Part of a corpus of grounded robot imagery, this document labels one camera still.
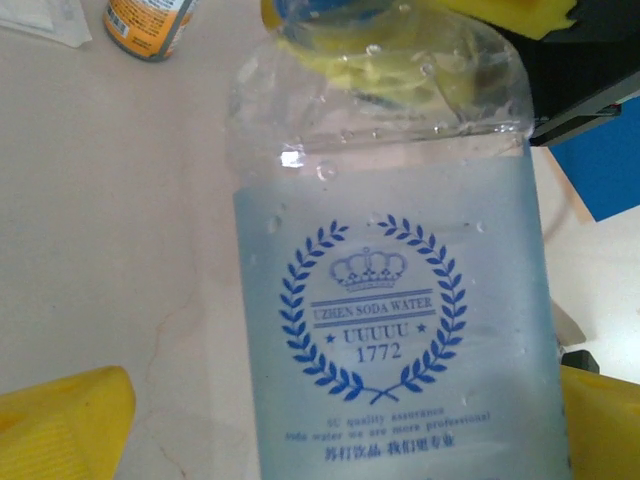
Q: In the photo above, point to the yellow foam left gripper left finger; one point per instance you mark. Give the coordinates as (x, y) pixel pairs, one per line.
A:
(60, 430)

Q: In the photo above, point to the orange lidded jar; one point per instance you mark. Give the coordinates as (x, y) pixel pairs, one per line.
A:
(150, 30)

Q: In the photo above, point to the white sachet packet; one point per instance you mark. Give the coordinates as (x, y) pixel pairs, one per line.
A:
(40, 20)

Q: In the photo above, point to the soda water bottle blue cap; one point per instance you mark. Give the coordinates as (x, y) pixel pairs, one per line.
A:
(385, 300)

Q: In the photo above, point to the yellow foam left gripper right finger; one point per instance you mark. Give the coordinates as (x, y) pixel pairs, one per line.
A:
(605, 430)

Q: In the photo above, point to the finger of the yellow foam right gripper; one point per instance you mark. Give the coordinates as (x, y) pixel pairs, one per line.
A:
(270, 12)
(515, 15)

